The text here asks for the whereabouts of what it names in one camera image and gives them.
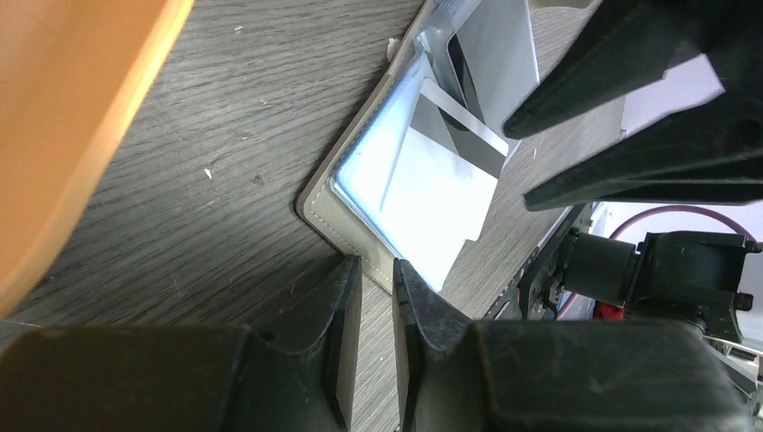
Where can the black white credit card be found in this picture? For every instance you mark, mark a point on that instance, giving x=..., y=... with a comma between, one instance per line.
x=442, y=183

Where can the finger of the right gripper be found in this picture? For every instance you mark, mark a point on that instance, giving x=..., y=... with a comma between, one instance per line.
x=624, y=46
x=695, y=136

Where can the grey card holder wallet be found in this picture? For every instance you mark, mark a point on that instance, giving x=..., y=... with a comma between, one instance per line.
x=481, y=53

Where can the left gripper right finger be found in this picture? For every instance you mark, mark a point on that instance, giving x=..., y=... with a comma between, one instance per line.
x=461, y=374

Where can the orange oval tray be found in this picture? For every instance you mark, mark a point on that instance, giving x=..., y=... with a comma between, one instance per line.
x=73, y=76

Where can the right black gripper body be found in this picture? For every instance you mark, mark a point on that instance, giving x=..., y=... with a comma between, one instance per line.
x=676, y=261

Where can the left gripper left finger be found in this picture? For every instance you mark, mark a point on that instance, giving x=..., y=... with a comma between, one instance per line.
x=297, y=373

